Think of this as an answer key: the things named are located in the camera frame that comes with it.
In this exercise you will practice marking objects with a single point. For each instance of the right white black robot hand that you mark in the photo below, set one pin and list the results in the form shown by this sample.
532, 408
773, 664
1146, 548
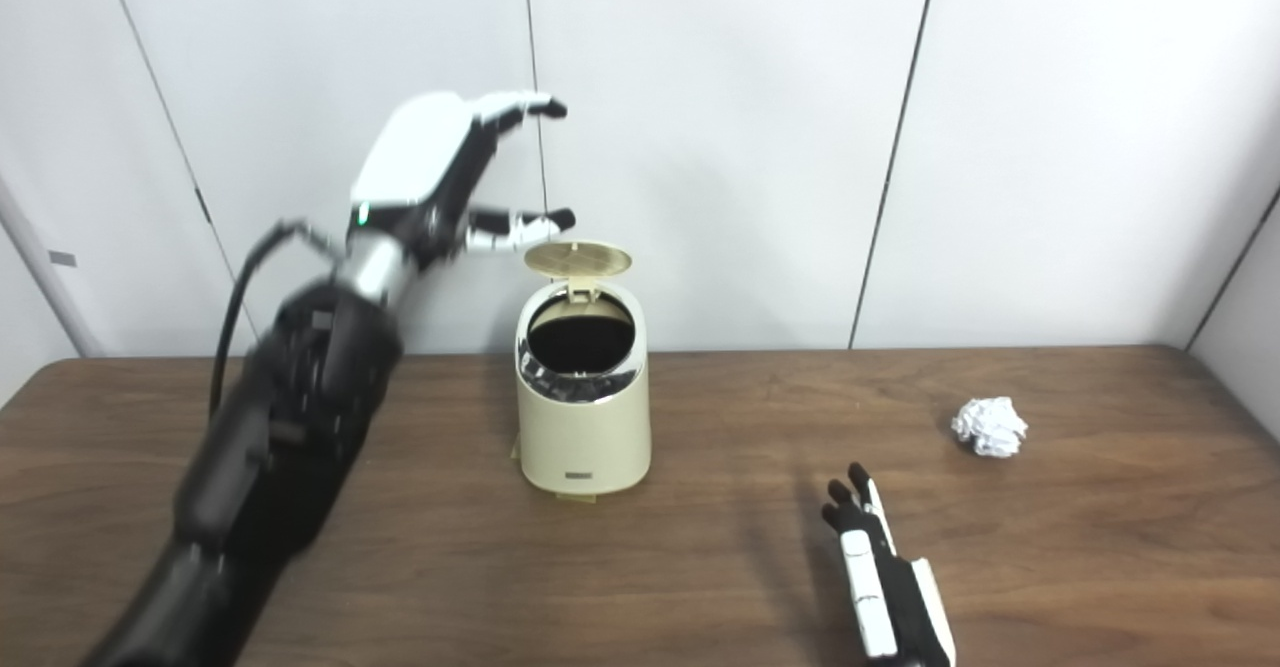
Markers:
865, 587

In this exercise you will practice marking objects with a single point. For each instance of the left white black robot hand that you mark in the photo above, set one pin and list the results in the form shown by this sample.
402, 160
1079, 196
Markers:
410, 157

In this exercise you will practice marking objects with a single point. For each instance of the round cream bin lid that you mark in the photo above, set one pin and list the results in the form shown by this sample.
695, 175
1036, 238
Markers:
578, 259

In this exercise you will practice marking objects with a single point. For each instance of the black bin liner bag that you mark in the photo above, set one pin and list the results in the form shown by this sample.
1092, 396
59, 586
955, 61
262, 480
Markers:
580, 347

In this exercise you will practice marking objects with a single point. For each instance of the white paper ball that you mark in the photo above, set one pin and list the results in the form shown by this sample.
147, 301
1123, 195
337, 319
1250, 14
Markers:
990, 427

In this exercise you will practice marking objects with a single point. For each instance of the cream-colored desktop trash bin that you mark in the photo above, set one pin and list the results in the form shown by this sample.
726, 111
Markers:
585, 442

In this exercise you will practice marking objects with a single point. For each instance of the gray wall tape mark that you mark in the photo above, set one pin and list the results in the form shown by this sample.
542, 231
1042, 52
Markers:
62, 259

